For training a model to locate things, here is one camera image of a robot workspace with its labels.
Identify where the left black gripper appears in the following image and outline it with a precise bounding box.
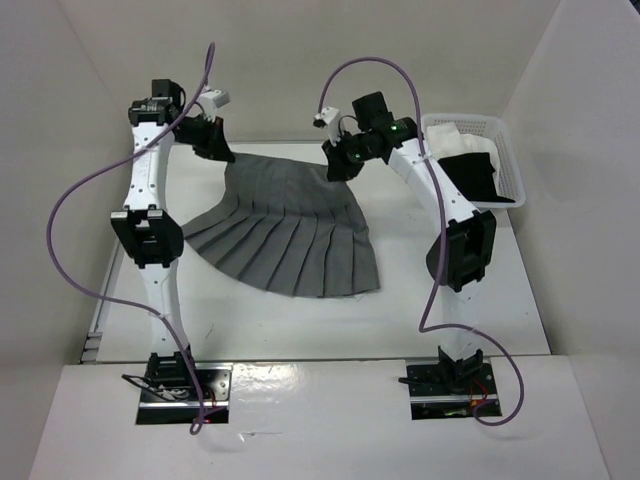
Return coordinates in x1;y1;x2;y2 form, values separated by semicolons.
173;113;236;163

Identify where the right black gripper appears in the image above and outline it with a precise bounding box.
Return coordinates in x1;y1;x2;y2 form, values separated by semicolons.
322;128;378;182

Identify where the grey skirt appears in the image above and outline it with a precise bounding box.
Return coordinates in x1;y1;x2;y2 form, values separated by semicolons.
182;153;381;299

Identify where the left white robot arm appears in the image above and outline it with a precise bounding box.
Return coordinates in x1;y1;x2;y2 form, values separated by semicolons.
110;79;235;400

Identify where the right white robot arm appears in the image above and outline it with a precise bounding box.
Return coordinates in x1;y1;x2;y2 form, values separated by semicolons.
313;92;497;311

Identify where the white skirt in basket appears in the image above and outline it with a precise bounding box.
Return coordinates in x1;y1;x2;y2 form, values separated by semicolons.
426;122;501;181

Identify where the black folded skirt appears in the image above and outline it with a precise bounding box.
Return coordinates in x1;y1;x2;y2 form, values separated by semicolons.
438;152;514;203

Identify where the white plastic basket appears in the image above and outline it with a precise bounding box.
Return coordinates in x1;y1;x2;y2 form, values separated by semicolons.
421;113;526;209

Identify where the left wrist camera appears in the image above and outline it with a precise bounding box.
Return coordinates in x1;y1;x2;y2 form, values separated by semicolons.
197;87;230;121

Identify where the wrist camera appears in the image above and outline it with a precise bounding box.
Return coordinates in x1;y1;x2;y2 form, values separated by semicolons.
197;87;230;121
312;107;341;146

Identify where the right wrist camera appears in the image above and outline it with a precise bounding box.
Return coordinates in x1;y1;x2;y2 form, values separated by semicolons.
312;107;341;146

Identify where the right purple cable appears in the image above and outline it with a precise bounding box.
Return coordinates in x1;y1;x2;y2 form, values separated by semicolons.
317;57;526;427

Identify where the purple cable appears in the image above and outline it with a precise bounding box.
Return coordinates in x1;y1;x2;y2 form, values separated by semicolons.
45;41;227;437
317;57;526;427

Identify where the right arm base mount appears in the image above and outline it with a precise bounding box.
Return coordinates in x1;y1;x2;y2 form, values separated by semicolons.
398;359;502;420

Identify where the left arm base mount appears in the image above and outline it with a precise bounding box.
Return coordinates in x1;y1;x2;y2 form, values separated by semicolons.
122;363;235;426

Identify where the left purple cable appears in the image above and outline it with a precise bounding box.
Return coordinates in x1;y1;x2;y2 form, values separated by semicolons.
45;41;227;437

